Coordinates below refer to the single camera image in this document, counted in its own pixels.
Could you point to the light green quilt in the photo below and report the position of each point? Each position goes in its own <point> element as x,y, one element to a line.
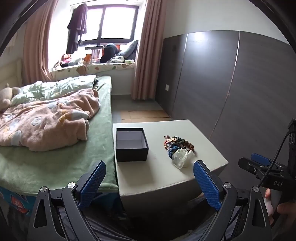
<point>57,89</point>

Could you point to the grey pillow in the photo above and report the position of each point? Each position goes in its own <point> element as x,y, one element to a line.
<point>129,49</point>

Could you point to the flattened cardboard sheet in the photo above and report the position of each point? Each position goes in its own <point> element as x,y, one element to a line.
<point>143,115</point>

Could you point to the black jewelry box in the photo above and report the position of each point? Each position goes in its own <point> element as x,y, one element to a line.
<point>131,156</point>

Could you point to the heap of small toys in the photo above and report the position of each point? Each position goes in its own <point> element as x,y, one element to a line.
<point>68,60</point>

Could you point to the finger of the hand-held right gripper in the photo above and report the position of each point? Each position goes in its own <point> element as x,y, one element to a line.
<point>248,165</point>
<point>261,158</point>

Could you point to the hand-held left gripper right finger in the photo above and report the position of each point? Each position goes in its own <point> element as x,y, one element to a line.
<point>207,185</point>

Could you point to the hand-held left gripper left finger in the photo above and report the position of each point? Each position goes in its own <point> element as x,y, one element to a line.
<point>92,183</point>

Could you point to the grey panelled wardrobe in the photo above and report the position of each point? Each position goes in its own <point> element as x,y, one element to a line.
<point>231,88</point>

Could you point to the dark framed window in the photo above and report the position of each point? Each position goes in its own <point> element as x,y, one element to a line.
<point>115,23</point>

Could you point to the black bag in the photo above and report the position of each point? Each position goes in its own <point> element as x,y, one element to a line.
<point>108,53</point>

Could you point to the person's right hand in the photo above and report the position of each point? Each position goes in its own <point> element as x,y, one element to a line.
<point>285,208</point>

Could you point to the hanging dark clothing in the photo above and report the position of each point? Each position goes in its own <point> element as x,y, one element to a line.
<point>76,27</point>

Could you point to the small folding table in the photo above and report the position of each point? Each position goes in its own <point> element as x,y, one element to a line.
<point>93,49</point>

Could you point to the pink curtain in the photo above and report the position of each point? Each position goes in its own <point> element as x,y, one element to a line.
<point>37,41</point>
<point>148,51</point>

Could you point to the pink fleece blanket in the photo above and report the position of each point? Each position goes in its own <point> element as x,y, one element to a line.
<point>41,125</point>

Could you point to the patterned window seat cushion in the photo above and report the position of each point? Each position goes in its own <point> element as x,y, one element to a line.
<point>92,69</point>

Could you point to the beige plush toy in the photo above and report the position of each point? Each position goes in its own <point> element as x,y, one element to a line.
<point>5,95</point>

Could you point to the bed with green sheet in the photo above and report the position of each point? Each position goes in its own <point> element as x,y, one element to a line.
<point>46,171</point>

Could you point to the white square table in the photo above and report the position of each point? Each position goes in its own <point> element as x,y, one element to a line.
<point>143,178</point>

